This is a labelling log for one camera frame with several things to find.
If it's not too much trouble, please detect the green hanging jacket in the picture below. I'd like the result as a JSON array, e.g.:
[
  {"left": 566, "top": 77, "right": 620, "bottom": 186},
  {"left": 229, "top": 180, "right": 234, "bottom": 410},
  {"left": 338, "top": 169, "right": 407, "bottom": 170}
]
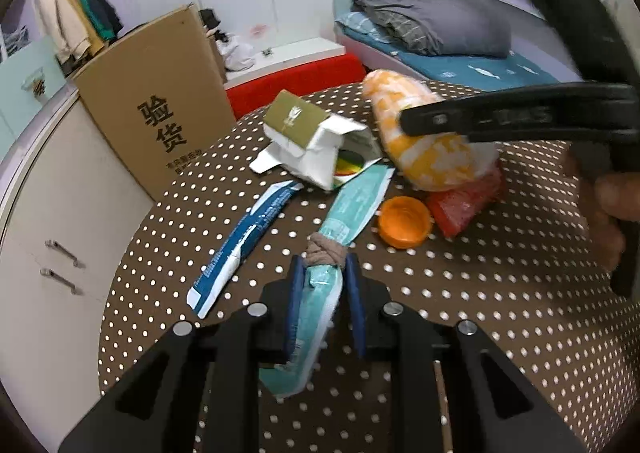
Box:
[{"left": 67, "top": 0, "right": 116, "bottom": 41}]

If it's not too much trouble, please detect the white clothes pile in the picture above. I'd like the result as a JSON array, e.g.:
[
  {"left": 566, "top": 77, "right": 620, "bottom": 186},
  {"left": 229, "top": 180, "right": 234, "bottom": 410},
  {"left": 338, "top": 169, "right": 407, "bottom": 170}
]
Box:
[{"left": 220, "top": 36, "right": 257, "bottom": 71}]

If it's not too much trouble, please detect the red bench white top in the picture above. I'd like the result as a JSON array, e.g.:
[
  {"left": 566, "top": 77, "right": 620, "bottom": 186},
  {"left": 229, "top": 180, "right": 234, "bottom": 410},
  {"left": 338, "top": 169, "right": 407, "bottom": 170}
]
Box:
[{"left": 222, "top": 37, "right": 368, "bottom": 121}]

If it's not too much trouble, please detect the black hanging jacket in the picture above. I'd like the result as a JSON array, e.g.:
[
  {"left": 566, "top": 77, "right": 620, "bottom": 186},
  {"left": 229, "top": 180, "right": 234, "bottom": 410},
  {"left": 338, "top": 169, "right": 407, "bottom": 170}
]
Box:
[{"left": 80, "top": 0, "right": 124, "bottom": 36}]

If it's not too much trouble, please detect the cream hanging jacket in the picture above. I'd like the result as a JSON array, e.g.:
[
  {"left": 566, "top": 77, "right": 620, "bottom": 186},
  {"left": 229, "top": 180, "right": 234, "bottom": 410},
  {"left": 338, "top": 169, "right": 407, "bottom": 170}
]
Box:
[{"left": 30, "top": 0, "right": 91, "bottom": 64}]

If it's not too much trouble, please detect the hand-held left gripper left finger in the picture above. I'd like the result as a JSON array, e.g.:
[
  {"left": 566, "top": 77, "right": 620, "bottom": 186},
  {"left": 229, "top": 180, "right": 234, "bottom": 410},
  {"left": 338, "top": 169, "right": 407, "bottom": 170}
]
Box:
[{"left": 57, "top": 255, "right": 308, "bottom": 453}]

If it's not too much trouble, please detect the grey quilt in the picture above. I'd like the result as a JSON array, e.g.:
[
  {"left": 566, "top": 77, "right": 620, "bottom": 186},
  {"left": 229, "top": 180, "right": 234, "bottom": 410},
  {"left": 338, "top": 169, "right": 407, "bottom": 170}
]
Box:
[{"left": 350, "top": 0, "right": 513, "bottom": 59}]

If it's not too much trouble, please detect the orange plastic cap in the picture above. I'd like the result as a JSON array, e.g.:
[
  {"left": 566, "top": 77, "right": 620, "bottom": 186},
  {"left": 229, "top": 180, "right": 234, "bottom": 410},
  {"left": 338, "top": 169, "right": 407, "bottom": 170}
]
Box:
[{"left": 377, "top": 196, "right": 433, "bottom": 250}]

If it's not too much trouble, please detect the teal fish print mattress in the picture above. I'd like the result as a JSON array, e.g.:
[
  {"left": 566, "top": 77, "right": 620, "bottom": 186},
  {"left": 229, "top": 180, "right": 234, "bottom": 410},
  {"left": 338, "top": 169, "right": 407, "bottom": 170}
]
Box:
[{"left": 345, "top": 40, "right": 561, "bottom": 94}]

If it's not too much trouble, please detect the brown cardboard box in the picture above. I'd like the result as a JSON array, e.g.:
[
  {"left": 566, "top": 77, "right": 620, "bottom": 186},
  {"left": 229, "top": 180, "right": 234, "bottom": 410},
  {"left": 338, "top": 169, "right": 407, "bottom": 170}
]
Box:
[{"left": 74, "top": 3, "right": 238, "bottom": 201}]

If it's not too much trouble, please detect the metal cabinet handle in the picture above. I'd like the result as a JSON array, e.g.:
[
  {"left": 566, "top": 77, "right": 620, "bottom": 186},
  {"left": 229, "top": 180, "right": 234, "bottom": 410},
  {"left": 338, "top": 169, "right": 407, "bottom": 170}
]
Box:
[
  {"left": 40, "top": 267, "right": 83, "bottom": 295},
  {"left": 45, "top": 239, "right": 86, "bottom": 268}
]

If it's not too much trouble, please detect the teal plastic packet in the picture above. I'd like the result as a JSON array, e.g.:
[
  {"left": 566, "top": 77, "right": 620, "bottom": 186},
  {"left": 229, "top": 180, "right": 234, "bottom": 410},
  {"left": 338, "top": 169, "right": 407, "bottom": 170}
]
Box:
[{"left": 260, "top": 166, "right": 396, "bottom": 399}]

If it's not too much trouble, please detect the teal pillow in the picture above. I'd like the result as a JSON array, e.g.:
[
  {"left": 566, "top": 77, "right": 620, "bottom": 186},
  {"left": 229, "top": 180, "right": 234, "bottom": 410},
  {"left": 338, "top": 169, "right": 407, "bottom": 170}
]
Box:
[{"left": 335, "top": 10, "right": 401, "bottom": 51}]

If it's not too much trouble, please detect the olive white paper carton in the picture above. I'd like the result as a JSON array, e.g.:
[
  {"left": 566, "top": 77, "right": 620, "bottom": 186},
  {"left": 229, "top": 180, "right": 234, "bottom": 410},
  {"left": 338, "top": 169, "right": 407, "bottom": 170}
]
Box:
[{"left": 249, "top": 90, "right": 383, "bottom": 191}]

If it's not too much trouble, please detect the white low cabinet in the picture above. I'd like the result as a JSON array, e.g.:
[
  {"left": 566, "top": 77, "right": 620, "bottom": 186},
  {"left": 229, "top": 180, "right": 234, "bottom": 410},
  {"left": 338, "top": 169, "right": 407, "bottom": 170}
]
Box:
[{"left": 0, "top": 83, "right": 156, "bottom": 414}]

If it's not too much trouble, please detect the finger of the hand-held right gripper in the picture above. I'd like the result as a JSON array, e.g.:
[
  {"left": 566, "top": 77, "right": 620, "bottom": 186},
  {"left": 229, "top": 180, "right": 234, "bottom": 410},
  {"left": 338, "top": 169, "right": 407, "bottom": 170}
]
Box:
[{"left": 399, "top": 82, "right": 628, "bottom": 144}]

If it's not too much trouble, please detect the brown dotted tablecloth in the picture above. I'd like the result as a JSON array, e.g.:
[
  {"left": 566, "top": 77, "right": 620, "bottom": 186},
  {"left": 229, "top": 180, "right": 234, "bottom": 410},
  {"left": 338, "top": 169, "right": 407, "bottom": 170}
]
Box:
[{"left": 97, "top": 80, "right": 640, "bottom": 453}]

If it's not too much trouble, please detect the person's right hand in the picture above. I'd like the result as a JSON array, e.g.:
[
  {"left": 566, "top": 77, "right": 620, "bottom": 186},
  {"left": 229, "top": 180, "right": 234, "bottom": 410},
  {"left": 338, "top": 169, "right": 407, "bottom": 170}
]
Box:
[{"left": 582, "top": 173, "right": 640, "bottom": 273}]

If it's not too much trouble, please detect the brown knotted band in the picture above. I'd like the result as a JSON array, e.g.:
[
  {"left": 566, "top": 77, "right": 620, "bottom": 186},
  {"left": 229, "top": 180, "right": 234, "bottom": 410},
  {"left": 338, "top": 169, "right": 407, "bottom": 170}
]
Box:
[{"left": 305, "top": 233, "right": 348, "bottom": 266}]

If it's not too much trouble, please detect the black clothes pile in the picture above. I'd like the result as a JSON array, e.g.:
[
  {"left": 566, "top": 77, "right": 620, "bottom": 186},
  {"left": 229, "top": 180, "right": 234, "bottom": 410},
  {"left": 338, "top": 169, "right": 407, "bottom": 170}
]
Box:
[{"left": 199, "top": 8, "right": 223, "bottom": 34}]

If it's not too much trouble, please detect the red plastic packet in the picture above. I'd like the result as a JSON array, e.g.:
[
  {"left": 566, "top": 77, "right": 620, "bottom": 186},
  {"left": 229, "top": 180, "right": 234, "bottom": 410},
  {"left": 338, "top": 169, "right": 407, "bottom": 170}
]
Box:
[{"left": 426, "top": 166, "right": 506, "bottom": 239}]

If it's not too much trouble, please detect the yellow white patterned packet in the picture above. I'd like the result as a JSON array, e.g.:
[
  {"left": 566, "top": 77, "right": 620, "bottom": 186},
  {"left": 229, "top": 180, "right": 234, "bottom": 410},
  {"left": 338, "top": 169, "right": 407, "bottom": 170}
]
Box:
[{"left": 362, "top": 69, "right": 501, "bottom": 192}]

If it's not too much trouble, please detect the blue white long packet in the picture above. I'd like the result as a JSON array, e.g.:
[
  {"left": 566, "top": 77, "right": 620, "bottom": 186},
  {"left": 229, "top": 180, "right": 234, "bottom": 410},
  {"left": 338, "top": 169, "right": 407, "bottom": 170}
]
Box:
[{"left": 186, "top": 180, "right": 305, "bottom": 319}]

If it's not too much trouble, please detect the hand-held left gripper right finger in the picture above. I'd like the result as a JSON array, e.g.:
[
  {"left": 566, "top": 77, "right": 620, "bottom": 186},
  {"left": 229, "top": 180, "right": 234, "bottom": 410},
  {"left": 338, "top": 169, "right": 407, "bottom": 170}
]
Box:
[{"left": 345, "top": 253, "right": 588, "bottom": 453}]

